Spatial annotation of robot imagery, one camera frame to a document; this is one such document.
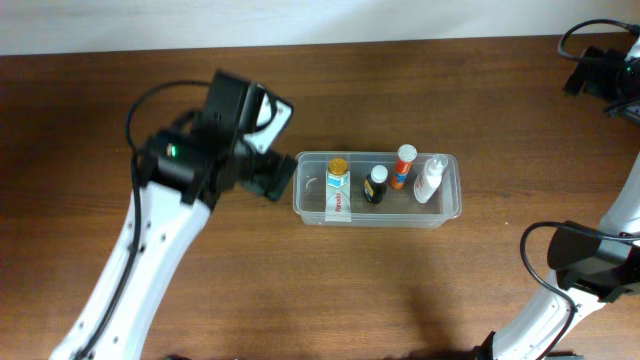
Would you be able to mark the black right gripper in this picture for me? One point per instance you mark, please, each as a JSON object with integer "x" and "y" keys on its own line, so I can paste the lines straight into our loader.
{"x": 606, "y": 65}

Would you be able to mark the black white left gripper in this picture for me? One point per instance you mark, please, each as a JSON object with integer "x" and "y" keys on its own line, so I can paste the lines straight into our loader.
{"x": 259, "y": 181}

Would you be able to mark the small gold-lidded balm jar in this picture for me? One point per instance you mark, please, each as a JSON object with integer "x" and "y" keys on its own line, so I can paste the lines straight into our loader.
{"x": 337, "y": 166}

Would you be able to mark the white green medicine box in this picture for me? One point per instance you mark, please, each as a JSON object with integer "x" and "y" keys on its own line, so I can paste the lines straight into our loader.
{"x": 338, "y": 202}

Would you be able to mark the dark brown medicine bottle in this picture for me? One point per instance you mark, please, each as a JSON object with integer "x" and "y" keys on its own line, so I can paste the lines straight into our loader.
{"x": 375, "y": 184}

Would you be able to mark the orange tablet tube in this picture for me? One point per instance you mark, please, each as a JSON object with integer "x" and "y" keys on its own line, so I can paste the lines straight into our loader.
{"x": 406, "y": 155}

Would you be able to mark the white spray bottle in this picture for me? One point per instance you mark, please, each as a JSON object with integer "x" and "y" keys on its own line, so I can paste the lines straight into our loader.
{"x": 429, "y": 178}

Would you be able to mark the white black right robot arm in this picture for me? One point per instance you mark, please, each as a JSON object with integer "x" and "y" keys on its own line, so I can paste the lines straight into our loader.
{"x": 589, "y": 267}

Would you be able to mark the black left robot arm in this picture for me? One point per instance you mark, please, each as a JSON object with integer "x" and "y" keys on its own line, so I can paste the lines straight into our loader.
{"x": 178, "y": 176}

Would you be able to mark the clear plastic container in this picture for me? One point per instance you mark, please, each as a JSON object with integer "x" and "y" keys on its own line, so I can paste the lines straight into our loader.
{"x": 398, "y": 208}

